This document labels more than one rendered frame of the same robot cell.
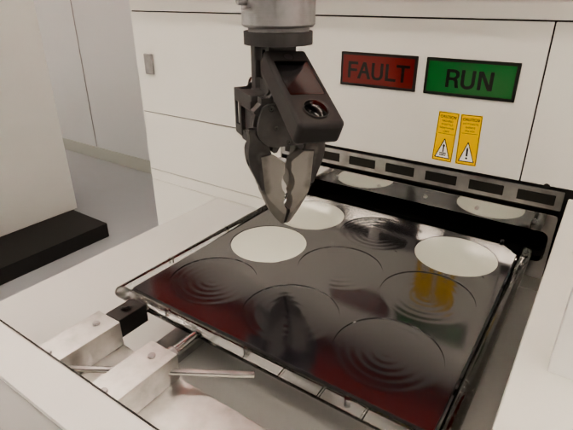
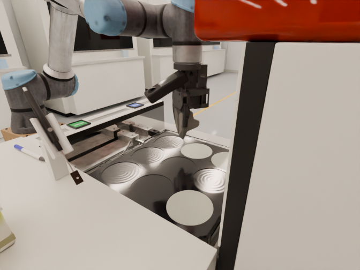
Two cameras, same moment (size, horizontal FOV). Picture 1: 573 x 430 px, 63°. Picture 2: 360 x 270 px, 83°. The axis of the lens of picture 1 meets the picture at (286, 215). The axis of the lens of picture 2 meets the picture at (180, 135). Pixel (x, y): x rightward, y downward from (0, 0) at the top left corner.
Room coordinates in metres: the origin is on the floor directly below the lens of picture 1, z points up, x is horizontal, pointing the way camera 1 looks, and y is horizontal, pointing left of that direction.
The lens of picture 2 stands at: (0.49, -0.54, 1.22)
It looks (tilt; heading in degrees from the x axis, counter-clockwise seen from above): 25 degrees down; 90
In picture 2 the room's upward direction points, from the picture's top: straight up
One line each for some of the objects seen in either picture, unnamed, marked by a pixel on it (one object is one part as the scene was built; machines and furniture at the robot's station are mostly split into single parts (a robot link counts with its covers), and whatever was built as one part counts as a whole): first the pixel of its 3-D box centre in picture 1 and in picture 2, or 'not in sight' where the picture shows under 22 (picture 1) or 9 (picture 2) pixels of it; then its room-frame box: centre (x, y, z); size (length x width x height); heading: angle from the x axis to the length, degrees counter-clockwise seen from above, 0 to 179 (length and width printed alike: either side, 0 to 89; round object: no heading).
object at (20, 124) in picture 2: not in sight; (30, 116); (-0.14, 0.26, 0.93); 0.15 x 0.15 x 0.10
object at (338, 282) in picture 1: (339, 268); (177, 166); (0.48, -0.06, 0.90); 0.34 x 0.34 x 0.01; 56
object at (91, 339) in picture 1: (75, 348); (143, 129); (0.34, 0.20, 0.89); 0.08 x 0.03 x 0.03; 146
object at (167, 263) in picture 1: (225, 231); (206, 142); (0.58, 0.09, 0.90); 0.37 x 0.01 x 0.01; 146
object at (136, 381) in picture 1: (130, 384); (128, 136); (0.30, 0.13, 0.89); 0.08 x 0.03 x 0.03; 146
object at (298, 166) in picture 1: (290, 179); (189, 125); (0.52, 0.00, 1.00); 0.06 x 0.03 x 0.09; 23
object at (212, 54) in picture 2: not in sight; (203, 46); (1.31, 7.24, 1.00); 1.80 x 1.08 x 2.00; 56
